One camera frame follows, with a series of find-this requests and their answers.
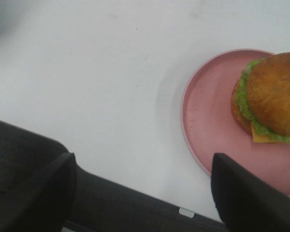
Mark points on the pink round plate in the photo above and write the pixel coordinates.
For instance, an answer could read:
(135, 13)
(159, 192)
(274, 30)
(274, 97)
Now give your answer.
(209, 127)

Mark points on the dark grey table edge strip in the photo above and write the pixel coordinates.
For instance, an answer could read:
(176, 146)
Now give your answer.
(99, 205)

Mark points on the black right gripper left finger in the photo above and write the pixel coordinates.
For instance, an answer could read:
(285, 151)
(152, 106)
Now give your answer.
(42, 203)

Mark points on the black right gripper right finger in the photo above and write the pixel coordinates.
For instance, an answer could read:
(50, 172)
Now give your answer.
(244, 202)

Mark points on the burger with lettuce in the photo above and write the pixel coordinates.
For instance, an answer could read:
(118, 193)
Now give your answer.
(260, 99)

